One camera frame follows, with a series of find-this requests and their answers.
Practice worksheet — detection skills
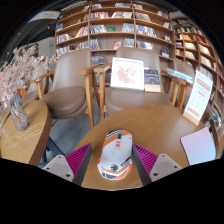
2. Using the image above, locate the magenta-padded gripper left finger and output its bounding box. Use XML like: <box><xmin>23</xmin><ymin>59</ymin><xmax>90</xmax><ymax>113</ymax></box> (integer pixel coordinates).
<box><xmin>41</xmin><ymin>143</ymin><xmax>93</xmax><ymax>187</ymax></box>

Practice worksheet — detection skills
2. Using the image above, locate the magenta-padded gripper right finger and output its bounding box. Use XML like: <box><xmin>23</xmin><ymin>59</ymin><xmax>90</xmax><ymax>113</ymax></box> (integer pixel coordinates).
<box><xmin>131</xmin><ymin>143</ymin><xmax>184</xmax><ymax>187</ymax></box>

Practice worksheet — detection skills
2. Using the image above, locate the white orange patterned computer mouse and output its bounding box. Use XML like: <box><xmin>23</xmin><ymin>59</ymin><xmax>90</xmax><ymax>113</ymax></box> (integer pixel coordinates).
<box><xmin>96</xmin><ymin>129</ymin><xmax>134</xmax><ymax>181</ymax></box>

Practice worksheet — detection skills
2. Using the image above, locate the pink blue gradient mouse pad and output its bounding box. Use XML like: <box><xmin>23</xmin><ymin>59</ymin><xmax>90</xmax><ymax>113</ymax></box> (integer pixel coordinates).
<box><xmin>180</xmin><ymin>126</ymin><xmax>217</xmax><ymax>167</ymax></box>

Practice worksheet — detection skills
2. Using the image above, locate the round wooden side table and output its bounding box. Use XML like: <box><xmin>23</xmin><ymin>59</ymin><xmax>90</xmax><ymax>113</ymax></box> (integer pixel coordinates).
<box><xmin>0</xmin><ymin>99</ymin><xmax>53</xmax><ymax>167</ymax></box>

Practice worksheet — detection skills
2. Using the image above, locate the glass vase with pink blossoms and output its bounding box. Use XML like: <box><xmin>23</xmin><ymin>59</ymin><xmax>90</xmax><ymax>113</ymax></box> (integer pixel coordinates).
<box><xmin>0</xmin><ymin>44</ymin><xmax>56</xmax><ymax>133</ymax></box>

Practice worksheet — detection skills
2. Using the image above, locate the stack of colourful books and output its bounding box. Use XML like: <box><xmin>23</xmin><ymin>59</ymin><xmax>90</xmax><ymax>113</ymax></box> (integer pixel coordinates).
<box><xmin>209</xmin><ymin>109</ymin><xmax>223</xmax><ymax>128</ymax></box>

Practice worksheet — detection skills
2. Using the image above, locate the taupe wooden armchair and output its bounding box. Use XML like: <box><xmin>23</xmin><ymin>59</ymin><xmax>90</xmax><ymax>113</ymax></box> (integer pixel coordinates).
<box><xmin>168</xmin><ymin>58</ymin><xmax>198</xmax><ymax>101</ymax></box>
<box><xmin>93</xmin><ymin>46</ymin><xmax>188</xmax><ymax>121</ymax></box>
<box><xmin>29</xmin><ymin>48</ymin><xmax>99</xmax><ymax>129</ymax></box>

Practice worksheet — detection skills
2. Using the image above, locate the white sign on wooden base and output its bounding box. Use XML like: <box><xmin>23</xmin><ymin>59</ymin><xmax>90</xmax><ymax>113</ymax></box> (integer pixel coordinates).
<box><xmin>182</xmin><ymin>69</ymin><xmax>214</xmax><ymax>127</ymax></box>

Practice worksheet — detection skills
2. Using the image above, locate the dark cover book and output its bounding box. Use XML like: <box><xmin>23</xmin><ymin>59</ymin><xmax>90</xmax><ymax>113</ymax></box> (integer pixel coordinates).
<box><xmin>143</xmin><ymin>68</ymin><xmax>162</xmax><ymax>93</ymax></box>

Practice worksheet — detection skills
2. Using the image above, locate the light blue flat book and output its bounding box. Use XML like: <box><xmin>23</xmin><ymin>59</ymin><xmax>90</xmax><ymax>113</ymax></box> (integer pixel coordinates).
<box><xmin>166</xmin><ymin>67</ymin><xmax>194</xmax><ymax>84</ymax></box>

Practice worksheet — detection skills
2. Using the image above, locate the white framed floral picture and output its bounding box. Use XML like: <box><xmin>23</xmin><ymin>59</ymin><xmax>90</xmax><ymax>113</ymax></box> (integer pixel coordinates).
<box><xmin>109</xmin><ymin>56</ymin><xmax>145</xmax><ymax>92</ymax></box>

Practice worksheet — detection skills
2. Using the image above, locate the curved wooden bookshelf unit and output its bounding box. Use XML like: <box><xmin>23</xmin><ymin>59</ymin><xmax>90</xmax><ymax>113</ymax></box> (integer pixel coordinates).
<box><xmin>171</xmin><ymin>18</ymin><xmax>224</xmax><ymax>134</ymax></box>

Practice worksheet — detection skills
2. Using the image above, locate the wide wooden bookshelf unit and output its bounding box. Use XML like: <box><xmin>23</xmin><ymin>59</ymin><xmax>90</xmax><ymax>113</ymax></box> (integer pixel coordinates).
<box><xmin>54</xmin><ymin>1</ymin><xmax>176</xmax><ymax>73</ymax></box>

